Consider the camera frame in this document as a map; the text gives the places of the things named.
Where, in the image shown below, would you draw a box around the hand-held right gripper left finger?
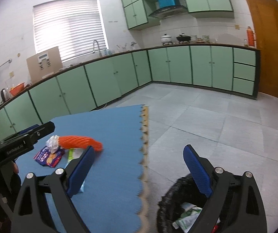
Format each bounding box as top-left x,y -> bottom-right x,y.
10,145 -> 96,233

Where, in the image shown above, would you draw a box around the white green plastic wrapper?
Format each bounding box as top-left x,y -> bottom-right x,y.
172,202 -> 204,231

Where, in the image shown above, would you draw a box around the beige foam mat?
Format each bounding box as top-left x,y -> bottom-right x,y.
136,105 -> 154,233

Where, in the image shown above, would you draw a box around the orange basin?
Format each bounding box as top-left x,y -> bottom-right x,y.
9,83 -> 25,96

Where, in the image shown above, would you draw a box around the white cooking pot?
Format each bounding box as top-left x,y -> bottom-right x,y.
160,34 -> 173,45

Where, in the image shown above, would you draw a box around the range hood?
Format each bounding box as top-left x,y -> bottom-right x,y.
149,5 -> 188,20

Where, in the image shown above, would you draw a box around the orange foam net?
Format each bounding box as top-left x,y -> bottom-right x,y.
58,135 -> 103,151

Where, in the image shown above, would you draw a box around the wooden door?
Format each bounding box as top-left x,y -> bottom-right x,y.
242,0 -> 278,101

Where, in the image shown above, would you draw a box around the blue box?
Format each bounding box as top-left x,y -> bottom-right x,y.
157,0 -> 176,9

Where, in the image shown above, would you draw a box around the black lined trash bin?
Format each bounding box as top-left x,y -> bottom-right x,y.
156,174 -> 245,233

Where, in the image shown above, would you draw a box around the metal sink faucet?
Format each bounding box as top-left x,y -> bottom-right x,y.
93,40 -> 102,57

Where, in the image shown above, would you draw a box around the orange thermos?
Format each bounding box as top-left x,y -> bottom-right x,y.
248,26 -> 256,47

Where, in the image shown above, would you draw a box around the black wok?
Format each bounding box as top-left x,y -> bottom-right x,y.
176,33 -> 191,42

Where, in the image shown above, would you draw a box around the red blue snack wrapper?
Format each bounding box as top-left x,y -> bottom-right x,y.
33,146 -> 65,168

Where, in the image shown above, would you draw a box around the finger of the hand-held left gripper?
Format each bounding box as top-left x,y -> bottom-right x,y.
23,121 -> 56,145
2,124 -> 40,143

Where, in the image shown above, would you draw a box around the white crumpled tissue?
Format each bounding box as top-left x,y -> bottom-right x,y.
45,135 -> 61,153

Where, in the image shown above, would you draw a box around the cardboard box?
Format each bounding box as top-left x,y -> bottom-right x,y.
26,46 -> 63,83

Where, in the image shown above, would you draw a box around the green base cabinets with drawers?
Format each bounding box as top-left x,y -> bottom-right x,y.
147,44 -> 261,100

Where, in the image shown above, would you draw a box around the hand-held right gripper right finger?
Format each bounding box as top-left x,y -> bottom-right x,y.
183,144 -> 267,233

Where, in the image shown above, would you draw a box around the white window blind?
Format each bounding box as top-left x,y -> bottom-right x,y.
33,0 -> 109,63

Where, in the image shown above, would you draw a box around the blue foam mat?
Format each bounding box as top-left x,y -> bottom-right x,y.
14,104 -> 150,233

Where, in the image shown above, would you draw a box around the electric kettle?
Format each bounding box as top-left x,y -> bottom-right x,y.
0,89 -> 10,102

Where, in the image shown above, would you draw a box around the green base cabinets with sink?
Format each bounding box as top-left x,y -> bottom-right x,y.
0,49 -> 152,142

